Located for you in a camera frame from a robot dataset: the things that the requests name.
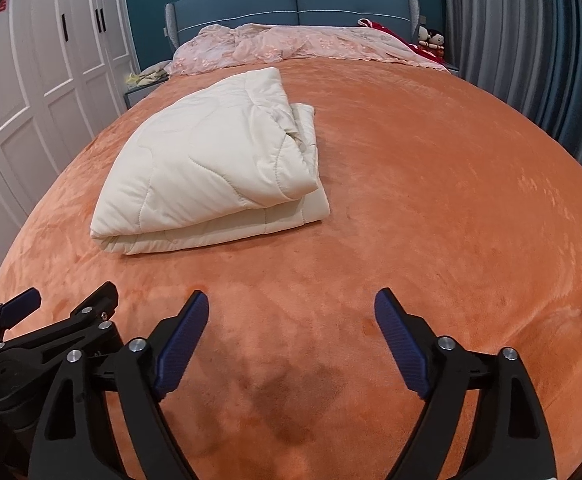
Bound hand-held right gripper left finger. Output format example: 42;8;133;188
28;290;210;480

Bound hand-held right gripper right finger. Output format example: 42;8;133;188
375;287;556;480

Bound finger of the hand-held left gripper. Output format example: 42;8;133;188
68;281;120;333
0;287;42;331

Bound cream quilted jacket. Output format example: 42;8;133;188
90;66;332;257

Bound orange plush blanket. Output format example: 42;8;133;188
0;57;582;480

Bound white wardrobe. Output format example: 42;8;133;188
0;0;139;281

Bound pale crumpled cloth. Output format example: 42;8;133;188
127;61;172;86

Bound red cushion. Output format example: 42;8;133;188
415;42;446;66

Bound grey curtain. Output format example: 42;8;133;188
438;0;582;181

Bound pink floral quilt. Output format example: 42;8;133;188
163;22;446;77

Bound red cloth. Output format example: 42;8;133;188
358;17;414;46

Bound blue padded headboard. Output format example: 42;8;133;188
165;0;419;53

